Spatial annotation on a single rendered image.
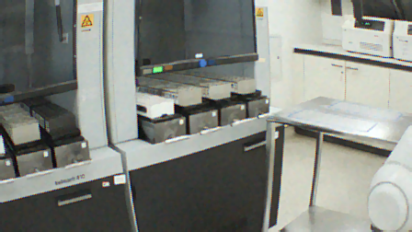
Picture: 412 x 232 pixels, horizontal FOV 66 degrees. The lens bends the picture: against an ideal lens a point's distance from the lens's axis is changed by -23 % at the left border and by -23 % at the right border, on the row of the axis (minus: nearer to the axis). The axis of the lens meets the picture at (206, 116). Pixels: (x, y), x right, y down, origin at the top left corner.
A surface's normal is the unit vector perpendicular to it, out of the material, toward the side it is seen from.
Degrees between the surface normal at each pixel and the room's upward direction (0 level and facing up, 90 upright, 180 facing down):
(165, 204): 90
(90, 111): 90
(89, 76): 90
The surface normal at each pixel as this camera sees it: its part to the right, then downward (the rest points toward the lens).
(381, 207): -0.84, 0.25
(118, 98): 0.65, 0.17
